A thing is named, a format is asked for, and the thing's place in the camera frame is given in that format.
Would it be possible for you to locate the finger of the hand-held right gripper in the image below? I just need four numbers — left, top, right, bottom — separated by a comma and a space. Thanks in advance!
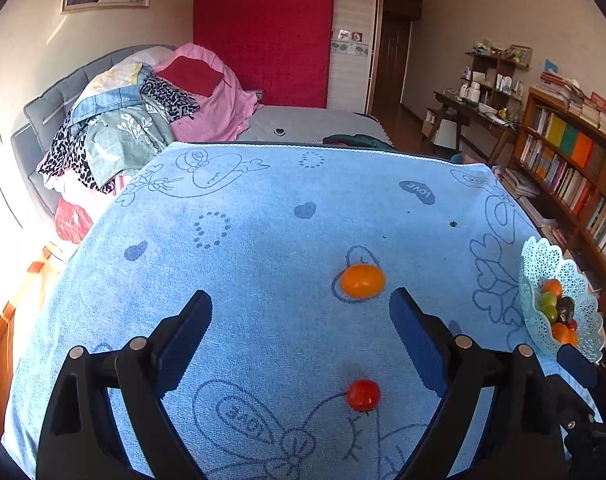
557, 345, 600, 387

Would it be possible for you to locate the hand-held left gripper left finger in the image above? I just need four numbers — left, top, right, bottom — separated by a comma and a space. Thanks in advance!
36, 290, 214, 480

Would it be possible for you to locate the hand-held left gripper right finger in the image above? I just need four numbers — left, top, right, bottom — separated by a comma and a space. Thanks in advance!
389, 287, 568, 480

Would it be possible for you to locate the light blue lattice basket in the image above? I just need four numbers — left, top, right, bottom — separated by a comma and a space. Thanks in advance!
519, 236, 605, 365

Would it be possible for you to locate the printed blue towel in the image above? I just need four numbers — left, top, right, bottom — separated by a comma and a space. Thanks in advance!
0, 141, 606, 480

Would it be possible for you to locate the red plastic bag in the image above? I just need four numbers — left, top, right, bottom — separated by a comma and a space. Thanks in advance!
54, 197, 94, 245

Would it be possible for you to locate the pile of magazines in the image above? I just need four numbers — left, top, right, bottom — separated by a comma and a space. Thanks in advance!
500, 167, 541, 200

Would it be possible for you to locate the wooden bookshelf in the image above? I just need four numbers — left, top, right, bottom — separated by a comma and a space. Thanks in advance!
513, 86, 606, 311

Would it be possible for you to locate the dark green cloth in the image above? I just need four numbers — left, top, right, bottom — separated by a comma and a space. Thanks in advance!
322, 133, 394, 150

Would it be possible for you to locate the green floral quilt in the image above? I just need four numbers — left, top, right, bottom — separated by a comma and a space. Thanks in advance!
83, 97, 176, 186

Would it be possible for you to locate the leopard print cloth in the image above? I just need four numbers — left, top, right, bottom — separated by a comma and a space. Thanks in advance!
37, 120, 116, 196
140, 76, 201, 122

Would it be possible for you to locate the dark wooden desk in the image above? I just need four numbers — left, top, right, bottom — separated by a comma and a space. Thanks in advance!
433, 91, 521, 166

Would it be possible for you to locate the pink blanket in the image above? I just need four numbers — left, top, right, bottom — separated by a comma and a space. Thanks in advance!
155, 43, 264, 143

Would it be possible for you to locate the grey bed mattress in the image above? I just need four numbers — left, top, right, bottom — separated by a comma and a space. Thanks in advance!
238, 105, 394, 147

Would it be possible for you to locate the blue denim jacket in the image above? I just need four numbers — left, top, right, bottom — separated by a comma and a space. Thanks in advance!
66, 62, 154, 131

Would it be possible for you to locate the stack of books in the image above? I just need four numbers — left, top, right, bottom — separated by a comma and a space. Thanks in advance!
538, 71, 606, 146

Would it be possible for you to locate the white wardrobe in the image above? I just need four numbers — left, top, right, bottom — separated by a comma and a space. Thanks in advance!
325, 0, 384, 116

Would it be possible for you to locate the red cushion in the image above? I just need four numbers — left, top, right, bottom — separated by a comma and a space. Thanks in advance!
155, 56, 225, 96

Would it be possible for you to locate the yellow floral pillow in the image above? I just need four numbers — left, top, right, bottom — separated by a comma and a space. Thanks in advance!
83, 62, 144, 98

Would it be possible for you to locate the wooden desktop shelf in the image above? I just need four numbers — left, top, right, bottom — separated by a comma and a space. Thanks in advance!
464, 42, 532, 106

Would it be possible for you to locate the dark brown door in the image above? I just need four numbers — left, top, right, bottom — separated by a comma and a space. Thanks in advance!
370, 0, 424, 111

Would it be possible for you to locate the red upright mattress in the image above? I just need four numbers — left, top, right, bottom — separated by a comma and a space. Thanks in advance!
193, 0, 335, 109

